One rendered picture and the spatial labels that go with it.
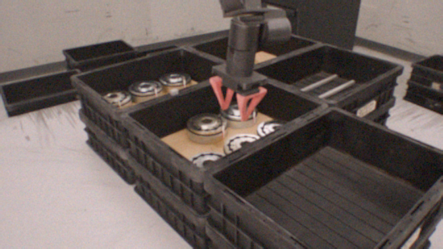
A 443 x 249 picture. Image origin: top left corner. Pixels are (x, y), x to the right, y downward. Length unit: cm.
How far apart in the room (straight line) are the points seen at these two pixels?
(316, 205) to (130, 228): 42
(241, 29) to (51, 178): 68
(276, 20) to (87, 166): 67
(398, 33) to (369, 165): 356
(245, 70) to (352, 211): 34
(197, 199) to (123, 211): 27
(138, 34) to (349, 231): 364
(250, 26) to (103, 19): 333
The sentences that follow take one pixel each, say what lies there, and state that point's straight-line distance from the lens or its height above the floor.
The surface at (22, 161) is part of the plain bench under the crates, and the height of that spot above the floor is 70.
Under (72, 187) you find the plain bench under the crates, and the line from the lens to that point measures 105.
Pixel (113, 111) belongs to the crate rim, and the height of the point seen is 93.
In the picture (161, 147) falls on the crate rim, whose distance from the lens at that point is 71.
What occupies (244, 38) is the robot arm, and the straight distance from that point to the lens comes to 70.
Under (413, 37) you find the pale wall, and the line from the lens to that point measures 430.
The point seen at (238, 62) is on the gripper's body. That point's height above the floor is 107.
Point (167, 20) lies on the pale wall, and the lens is 424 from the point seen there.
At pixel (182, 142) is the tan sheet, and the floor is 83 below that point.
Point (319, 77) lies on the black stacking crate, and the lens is 132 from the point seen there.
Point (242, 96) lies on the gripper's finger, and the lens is 70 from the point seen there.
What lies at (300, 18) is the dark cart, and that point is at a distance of 236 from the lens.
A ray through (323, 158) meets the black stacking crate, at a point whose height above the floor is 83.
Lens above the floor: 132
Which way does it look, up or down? 30 degrees down
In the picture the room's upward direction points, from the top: straight up
